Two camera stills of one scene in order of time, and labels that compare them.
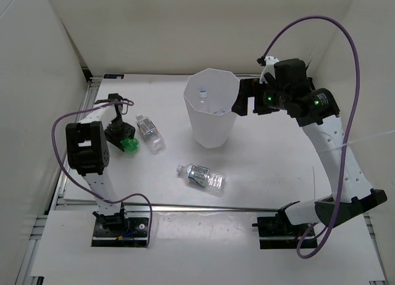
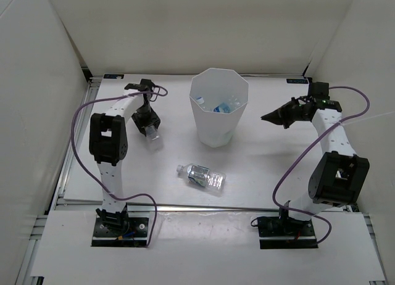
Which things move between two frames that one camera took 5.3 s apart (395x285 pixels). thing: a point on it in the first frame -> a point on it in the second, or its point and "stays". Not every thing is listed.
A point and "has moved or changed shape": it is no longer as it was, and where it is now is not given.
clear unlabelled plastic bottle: x=202 y=102 has moved or changed shape
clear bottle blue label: x=223 y=111 has moved or changed shape
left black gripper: x=128 y=132 -> x=153 y=119
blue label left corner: x=113 y=76 stays
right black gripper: x=252 y=88 -> x=279 y=116
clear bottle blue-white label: x=203 y=176 stays
